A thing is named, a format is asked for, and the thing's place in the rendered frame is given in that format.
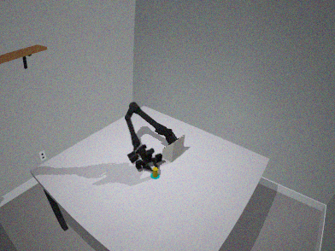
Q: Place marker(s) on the yellow cylinder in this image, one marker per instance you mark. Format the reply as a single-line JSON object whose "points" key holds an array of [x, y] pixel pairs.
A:
{"points": [[154, 171]]}

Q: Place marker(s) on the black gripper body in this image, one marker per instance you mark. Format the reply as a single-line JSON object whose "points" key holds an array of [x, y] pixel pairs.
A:
{"points": [[148, 159]]}

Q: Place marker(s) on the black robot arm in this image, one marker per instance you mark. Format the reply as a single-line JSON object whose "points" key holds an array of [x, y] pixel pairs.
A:
{"points": [[160, 129]]}

